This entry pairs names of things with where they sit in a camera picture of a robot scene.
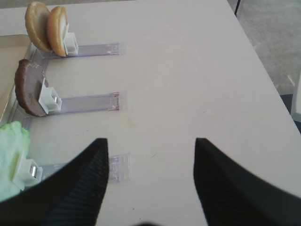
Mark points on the clear bun holder rail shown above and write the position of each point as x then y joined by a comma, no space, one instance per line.
85,51

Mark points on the brown bun half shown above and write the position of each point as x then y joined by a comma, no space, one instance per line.
57,27
36,18

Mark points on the upright green lettuce leaf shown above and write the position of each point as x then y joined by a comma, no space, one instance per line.
14,141

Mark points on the clear patty holder rail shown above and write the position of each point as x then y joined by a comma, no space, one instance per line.
84,104

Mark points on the brown bun half left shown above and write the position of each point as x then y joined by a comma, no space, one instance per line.
36,18

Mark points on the white clip behind lettuce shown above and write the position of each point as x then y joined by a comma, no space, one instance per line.
27,173

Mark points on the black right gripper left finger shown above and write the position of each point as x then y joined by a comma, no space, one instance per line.
71,197

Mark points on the white clip behind buns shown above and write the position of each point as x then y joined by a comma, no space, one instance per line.
70,44

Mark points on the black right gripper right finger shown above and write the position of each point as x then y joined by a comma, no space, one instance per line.
230,195

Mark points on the brown bun half right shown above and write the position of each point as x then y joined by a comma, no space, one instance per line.
57,27

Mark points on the upright brown meat patty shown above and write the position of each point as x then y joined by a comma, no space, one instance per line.
29,77

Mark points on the white clip behind patty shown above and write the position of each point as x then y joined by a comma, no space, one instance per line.
49,100

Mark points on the clear lettuce holder rail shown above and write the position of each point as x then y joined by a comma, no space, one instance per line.
119,168

